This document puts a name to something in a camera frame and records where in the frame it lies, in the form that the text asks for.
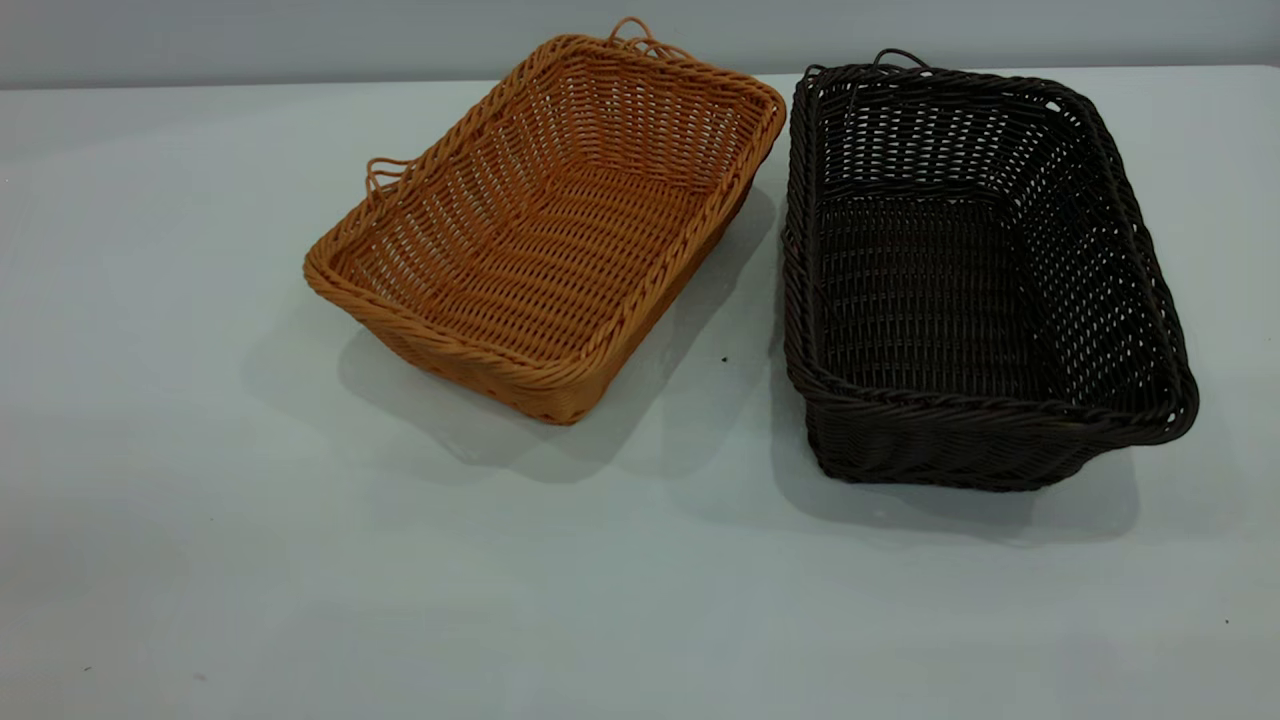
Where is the dark brown woven wicker basket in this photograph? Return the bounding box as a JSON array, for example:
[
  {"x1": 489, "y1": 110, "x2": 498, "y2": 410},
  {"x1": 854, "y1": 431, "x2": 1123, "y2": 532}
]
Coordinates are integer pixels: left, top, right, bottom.
[{"x1": 781, "y1": 48, "x2": 1200, "y2": 493}]

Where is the orange woven wicker basket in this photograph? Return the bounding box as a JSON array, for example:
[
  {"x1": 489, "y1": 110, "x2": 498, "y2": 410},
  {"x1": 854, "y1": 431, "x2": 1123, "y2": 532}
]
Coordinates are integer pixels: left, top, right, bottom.
[{"x1": 303, "y1": 16, "x2": 788, "y2": 426}]

